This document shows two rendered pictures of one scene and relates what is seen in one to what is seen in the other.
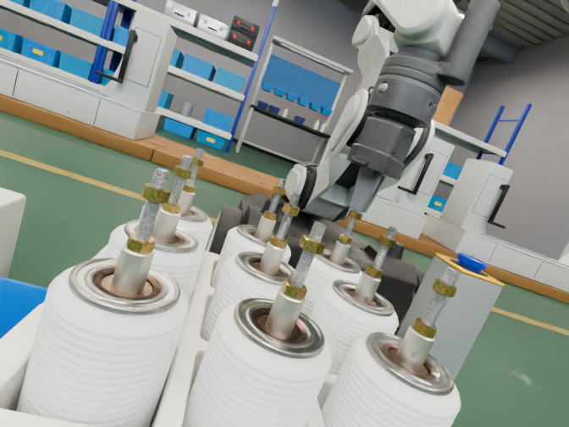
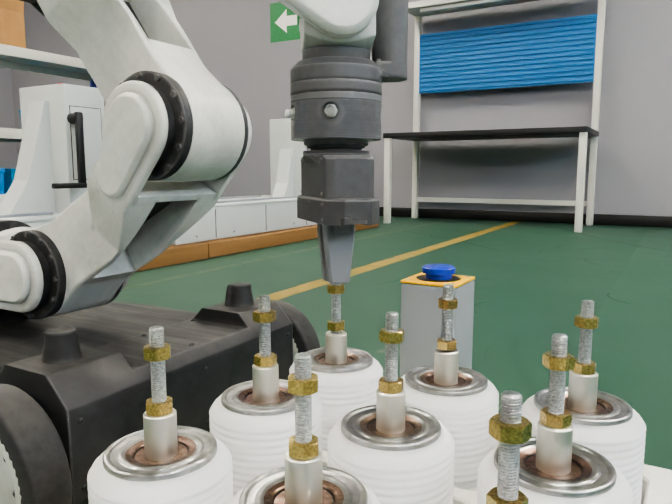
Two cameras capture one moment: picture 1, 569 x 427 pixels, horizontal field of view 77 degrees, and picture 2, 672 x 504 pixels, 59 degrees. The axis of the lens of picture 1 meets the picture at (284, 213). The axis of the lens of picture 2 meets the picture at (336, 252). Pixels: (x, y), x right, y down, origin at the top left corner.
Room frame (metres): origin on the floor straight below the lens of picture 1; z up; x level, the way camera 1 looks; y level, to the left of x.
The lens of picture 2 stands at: (0.12, 0.34, 0.44)
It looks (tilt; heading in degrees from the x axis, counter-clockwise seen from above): 8 degrees down; 312
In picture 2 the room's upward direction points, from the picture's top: straight up
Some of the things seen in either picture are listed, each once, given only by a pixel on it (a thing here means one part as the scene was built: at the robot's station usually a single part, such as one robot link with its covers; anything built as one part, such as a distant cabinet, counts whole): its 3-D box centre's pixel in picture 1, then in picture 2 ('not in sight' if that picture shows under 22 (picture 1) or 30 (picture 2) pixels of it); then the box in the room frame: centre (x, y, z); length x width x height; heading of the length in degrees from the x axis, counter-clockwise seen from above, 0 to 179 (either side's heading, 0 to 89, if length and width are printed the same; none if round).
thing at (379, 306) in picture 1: (361, 297); (445, 380); (0.40, -0.12, 0.25); 0.08 x 0.08 x 0.01
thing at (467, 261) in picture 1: (470, 263); (438, 273); (0.51, -0.27, 0.32); 0.04 x 0.04 x 0.02
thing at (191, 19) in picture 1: (183, 18); not in sight; (4.86, 2.12, 1.42); 0.42 x 0.37 x 0.20; 10
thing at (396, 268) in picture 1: (311, 219); (63, 320); (1.13, -0.09, 0.19); 0.64 x 0.52 x 0.33; 12
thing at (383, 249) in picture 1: (380, 257); (447, 325); (0.40, -0.12, 0.30); 0.01 x 0.01 x 0.08
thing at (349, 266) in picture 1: (336, 261); (336, 360); (0.52, -0.10, 0.25); 0.08 x 0.08 x 0.01
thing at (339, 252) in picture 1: (339, 252); (336, 348); (0.52, -0.10, 0.26); 0.02 x 0.02 x 0.03
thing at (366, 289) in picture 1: (367, 287); (446, 367); (0.40, -0.12, 0.26); 0.02 x 0.02 x 0.03
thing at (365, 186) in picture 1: (362, 189); (340, 252); (0.50, -0.09, 0.36); 0.03 x 0.02 x 0.06; 62
